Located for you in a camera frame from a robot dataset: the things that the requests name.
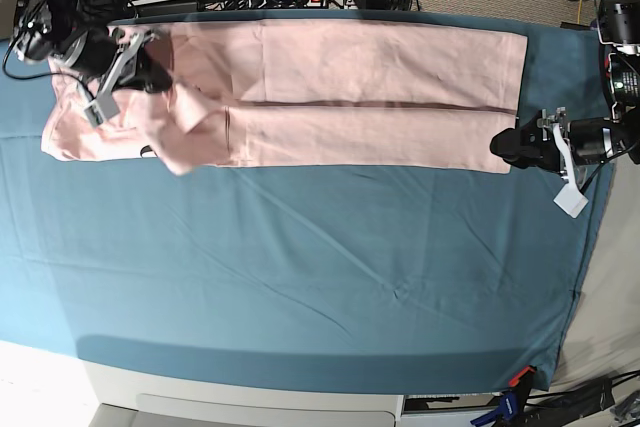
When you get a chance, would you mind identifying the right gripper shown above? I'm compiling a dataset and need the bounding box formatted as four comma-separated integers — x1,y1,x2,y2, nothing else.
74,28,173,94

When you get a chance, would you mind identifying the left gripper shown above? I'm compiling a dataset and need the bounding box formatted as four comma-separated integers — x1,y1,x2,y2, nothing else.
489,107,585,187

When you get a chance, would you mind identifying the pink T-shirt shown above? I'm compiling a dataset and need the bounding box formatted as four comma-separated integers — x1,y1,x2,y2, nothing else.
41,19,528,175

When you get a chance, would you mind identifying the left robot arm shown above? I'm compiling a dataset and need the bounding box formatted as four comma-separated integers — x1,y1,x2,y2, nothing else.
490,0,639,194

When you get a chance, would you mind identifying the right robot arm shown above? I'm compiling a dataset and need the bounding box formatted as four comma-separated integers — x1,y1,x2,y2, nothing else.
6,0,172,101

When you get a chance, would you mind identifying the black power strip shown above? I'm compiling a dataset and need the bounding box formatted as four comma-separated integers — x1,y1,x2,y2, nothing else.
197,0,344,12

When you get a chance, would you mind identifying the teal table cloth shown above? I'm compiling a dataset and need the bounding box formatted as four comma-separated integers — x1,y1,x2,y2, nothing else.
0,9,624,392

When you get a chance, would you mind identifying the blue orange clamp bottom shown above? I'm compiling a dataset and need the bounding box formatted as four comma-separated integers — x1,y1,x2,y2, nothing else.
470,365,537,427

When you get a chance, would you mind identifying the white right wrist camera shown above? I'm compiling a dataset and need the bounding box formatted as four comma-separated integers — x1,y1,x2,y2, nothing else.
84,96,120,127

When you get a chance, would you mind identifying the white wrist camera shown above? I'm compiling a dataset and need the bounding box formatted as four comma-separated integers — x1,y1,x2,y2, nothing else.
554,184,588,219
84,96,120,127

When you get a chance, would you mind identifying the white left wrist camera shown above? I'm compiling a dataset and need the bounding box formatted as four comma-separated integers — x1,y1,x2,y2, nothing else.
554,184,588,219

